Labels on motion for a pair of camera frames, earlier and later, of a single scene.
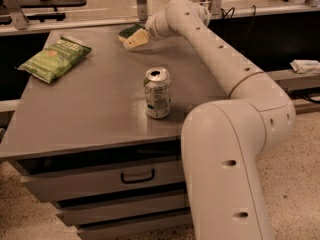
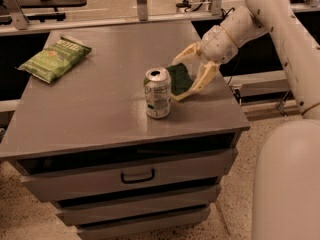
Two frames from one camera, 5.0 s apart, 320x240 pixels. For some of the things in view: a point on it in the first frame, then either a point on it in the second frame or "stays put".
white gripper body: [150, 31] -> [218, 46]
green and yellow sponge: [125, 33] -> [180, 78]
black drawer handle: [138, 181] stays put
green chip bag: [55, 60] stays put
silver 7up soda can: [157, 85] stays put
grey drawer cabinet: [84, 143] stays put
